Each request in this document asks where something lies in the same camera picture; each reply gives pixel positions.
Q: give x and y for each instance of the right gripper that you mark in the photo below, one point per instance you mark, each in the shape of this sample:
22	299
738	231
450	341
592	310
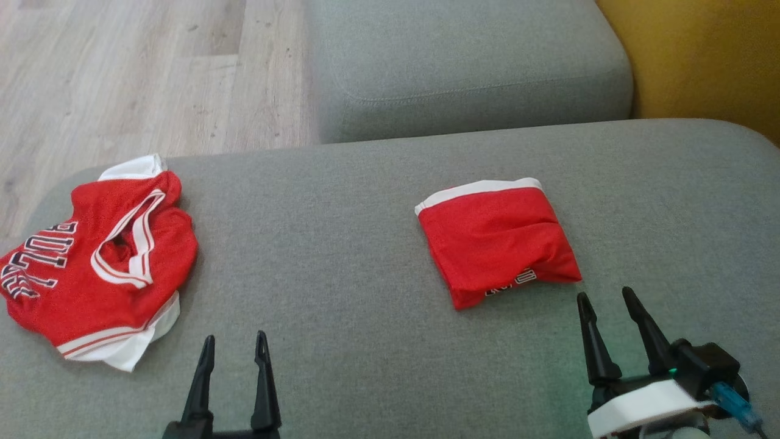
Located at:
640	405

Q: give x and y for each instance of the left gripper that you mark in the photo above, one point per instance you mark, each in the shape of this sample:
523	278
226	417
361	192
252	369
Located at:
201	431

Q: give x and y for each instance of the red white basketball jersey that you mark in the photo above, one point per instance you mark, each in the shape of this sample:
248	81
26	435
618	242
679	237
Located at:
91	292
493	244

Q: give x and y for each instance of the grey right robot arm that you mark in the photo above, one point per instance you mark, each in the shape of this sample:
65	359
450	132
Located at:
673	433

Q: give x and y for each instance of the grey fabric sofa seat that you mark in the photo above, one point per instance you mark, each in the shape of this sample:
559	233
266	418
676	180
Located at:
365	274

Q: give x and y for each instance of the large yellow sofa cushion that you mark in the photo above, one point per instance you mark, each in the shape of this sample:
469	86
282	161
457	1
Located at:
701	61

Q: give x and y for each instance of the grey fabric sofa section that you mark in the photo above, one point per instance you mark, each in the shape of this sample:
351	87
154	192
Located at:
463	61

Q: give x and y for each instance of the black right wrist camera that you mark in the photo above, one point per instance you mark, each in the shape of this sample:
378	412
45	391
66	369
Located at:
710	366

